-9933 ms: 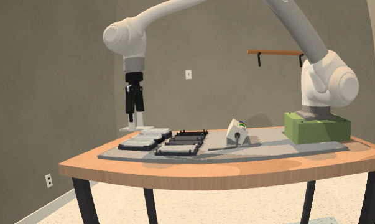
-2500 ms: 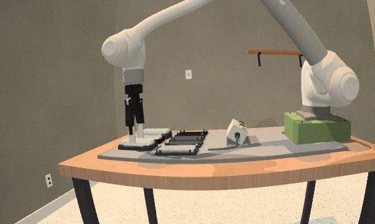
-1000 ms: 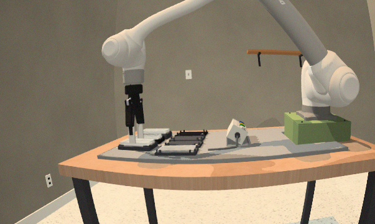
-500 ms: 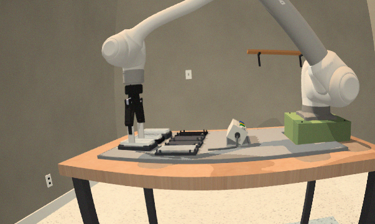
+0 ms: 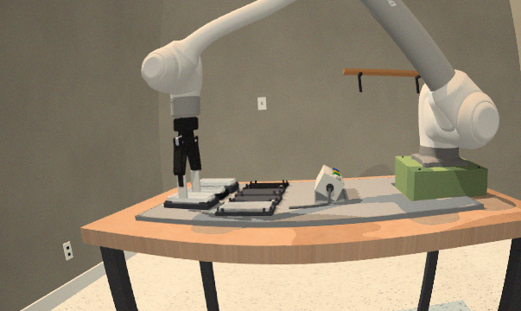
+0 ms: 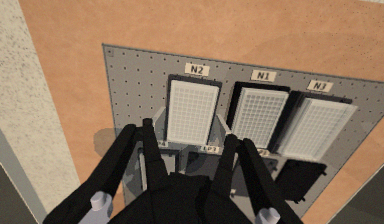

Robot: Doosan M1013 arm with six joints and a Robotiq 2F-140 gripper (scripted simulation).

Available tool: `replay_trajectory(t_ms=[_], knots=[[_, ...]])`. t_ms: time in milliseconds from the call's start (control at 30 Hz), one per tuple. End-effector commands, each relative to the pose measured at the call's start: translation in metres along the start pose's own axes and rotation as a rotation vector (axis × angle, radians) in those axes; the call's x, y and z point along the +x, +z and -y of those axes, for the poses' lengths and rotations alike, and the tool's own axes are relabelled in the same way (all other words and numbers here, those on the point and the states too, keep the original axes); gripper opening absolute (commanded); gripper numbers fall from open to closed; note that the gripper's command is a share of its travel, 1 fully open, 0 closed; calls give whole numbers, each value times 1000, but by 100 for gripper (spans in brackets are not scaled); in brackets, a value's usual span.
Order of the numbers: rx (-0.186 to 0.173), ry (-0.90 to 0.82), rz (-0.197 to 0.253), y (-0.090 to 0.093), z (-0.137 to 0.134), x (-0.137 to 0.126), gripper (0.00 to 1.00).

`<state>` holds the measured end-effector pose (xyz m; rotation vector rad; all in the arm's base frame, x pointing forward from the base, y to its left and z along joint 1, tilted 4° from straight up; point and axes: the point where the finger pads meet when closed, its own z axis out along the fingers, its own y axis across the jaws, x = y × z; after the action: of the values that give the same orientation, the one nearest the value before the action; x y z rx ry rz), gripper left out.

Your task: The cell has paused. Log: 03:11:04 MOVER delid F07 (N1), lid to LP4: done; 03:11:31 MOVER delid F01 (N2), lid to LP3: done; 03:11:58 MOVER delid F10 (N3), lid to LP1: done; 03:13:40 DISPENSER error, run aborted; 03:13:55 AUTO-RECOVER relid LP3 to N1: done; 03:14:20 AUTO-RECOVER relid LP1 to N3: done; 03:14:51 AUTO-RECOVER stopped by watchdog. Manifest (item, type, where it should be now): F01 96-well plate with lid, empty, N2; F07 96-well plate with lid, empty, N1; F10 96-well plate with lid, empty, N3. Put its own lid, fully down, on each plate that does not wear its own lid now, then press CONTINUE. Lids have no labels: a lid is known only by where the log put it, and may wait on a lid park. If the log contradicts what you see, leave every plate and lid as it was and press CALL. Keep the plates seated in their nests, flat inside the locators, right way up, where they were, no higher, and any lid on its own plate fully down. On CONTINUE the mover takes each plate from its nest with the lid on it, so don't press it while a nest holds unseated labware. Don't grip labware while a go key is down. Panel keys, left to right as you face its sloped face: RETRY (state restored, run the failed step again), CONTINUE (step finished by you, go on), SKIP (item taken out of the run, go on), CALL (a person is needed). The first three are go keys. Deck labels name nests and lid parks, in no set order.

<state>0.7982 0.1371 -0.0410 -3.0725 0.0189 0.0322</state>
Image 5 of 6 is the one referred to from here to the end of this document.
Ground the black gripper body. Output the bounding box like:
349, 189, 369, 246
174, 117, 199, 149

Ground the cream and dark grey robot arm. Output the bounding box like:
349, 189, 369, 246
142, 0, 499, 168

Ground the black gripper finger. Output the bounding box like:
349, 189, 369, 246
173, 136, 192, 199
187, 136, 201, 192

